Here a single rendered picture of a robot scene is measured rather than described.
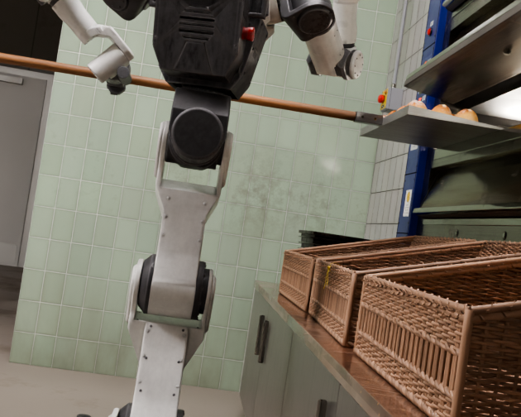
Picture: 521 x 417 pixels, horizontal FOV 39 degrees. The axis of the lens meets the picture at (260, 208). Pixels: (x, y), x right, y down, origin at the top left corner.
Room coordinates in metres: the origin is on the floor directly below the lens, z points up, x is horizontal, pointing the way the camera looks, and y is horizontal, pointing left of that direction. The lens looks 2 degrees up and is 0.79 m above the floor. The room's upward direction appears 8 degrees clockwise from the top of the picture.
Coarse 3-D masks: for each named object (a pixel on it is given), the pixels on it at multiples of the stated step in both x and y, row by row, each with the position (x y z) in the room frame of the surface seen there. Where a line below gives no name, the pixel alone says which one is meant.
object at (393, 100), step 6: (384, 90) 3.32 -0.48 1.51; (390, 90) 3.24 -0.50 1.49; (396, 90) 3.24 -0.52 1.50; (402, 90) 3.24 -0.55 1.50; (390, 96) 3.24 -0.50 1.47; (396, 96) 3.24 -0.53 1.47; (402, 96) 3.24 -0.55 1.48; (384, 102) 3.27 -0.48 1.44; (390, 102) 3.24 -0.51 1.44; (396, 102) 3.24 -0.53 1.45; (384, 108) 3.27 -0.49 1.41; (390, 108) 3.24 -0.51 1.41; (396, 108) 3.24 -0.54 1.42
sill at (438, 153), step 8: (504, 128) 2.07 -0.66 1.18; (512, 128) 2.02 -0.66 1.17; (520, 128) 1.96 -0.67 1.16; (480, 136) 2.24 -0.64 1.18; (488, 136) 2.18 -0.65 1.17; (496, 136) 2.12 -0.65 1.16; (504, 136) 2.06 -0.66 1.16; (512, 136) 2.01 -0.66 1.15; (520, 136) 1.96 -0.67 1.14; (456, 144) 2.45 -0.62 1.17; (464, 144) 2.38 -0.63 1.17; (472, 144) 2.30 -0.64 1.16; (480, 144) 2.23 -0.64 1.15; (488, 144) 2.18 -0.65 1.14; (440, 152) 2.61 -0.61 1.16; (448, 152) 2.52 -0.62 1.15; (456, 152) 2.44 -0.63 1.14
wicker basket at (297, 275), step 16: (384, 240) 2.62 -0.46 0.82; (400, 240) 2.63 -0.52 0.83; (416, 240) 2.60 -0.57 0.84; (432, 240) 2.44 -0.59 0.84; (448, 240) 2.30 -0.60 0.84; (464, 240) 2.17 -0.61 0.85; (288, 256) 2.52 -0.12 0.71; (304, 256) 2.17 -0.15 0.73; (320, 256) 2.60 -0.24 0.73; (336, 256) 2.06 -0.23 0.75; (464, 256) 2.12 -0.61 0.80; (288, 272) 2.46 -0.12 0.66; (304, 272) 2.14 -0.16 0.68; (288, 288) 2.40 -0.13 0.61; (304, 288) 2.12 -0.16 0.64; (304, 304) 2.07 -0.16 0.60
